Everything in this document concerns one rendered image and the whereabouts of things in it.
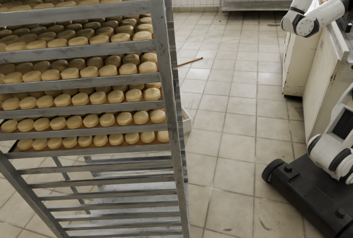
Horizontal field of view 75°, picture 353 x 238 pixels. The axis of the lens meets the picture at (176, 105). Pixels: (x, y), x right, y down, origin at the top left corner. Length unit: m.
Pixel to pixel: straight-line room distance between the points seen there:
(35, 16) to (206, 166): 1.62
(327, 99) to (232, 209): 0.98
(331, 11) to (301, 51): 1.22
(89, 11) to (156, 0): 0.16
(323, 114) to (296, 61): 0.71
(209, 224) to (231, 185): 0.34
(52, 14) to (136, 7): 0.19
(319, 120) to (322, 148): 0.60
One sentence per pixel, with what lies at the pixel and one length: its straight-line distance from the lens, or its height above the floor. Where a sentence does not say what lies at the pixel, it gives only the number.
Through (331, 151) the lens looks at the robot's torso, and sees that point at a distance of 1.39.
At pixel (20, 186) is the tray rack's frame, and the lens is 1.09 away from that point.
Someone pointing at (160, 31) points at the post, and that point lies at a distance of 0.54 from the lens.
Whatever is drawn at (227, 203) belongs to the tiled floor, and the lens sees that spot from 1.78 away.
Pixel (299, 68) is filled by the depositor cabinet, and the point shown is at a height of 0.40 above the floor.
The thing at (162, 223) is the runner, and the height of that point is 0.41.
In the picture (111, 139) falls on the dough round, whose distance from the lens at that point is 0.86.
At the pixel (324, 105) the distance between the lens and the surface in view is 1.90.
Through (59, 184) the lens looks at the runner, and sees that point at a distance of 1.06.
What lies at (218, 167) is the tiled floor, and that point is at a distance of 1.95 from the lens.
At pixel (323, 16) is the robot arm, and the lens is 1.22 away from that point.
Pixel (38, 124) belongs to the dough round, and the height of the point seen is 1.06.
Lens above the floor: 1.54
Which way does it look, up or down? 37 degrees down
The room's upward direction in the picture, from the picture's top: 6 degrees counter-clockwise
